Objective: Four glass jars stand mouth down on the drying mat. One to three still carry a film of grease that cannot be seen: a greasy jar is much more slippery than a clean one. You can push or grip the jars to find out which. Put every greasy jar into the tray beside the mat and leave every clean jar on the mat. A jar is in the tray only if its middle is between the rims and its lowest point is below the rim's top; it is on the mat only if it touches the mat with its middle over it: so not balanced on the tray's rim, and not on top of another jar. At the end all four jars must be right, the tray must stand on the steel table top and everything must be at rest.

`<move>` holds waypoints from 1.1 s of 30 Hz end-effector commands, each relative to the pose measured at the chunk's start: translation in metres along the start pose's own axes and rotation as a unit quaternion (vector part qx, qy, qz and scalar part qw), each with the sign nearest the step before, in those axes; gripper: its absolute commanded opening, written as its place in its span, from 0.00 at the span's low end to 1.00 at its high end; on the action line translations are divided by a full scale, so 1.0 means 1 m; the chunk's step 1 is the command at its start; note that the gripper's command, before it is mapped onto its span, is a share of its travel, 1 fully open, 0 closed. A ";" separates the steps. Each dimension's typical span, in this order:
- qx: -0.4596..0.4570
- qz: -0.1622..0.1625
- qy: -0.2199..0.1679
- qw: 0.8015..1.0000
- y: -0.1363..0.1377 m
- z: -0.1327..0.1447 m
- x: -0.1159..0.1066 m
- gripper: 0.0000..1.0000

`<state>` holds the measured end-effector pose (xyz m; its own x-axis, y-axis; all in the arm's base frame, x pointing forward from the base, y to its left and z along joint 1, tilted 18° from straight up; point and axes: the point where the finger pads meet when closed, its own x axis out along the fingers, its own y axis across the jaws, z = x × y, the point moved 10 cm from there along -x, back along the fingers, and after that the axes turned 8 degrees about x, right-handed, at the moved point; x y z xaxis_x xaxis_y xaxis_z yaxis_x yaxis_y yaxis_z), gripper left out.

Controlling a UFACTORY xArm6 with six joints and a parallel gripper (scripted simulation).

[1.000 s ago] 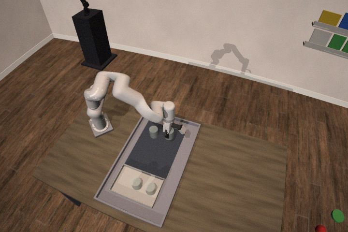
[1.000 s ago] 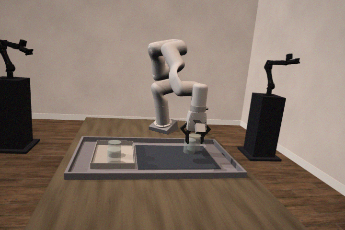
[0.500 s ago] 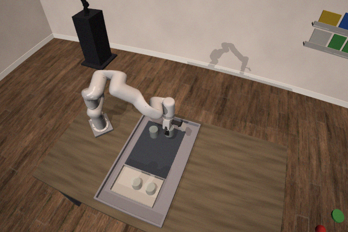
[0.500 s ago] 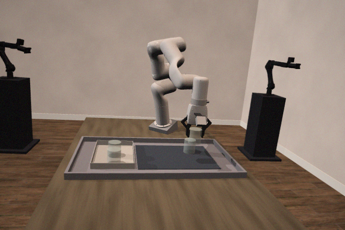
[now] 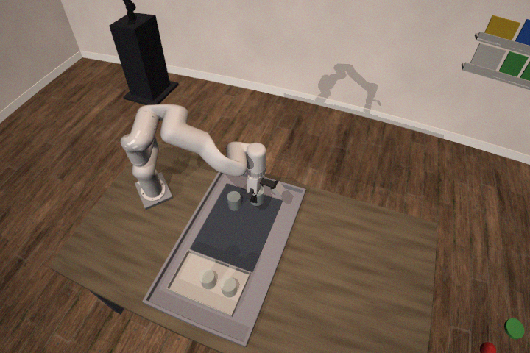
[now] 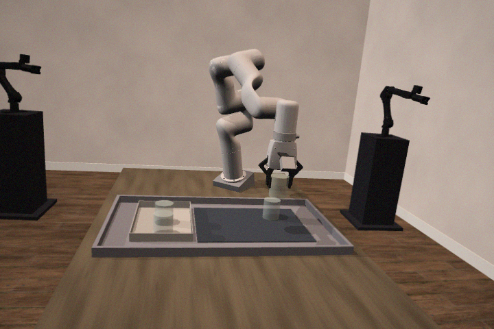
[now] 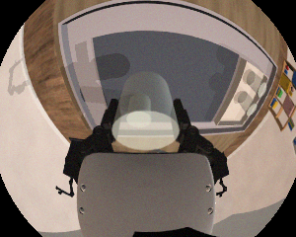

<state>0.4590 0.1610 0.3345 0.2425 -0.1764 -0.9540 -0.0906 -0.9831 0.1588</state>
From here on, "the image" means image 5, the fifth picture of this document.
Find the clear glass jar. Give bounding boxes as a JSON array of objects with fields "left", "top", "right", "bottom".
[
  {"left": 199, "top": 268, "right": 216, "bottom": 290},
  {"left": 220, "top": 277, "right": 237, "bottom": 298},
  {"left": 227, "top": 191, "right": 241, "bottom": 211},
  {"left": 250, "top": 186, "right": 264, "bottom": 206}
]

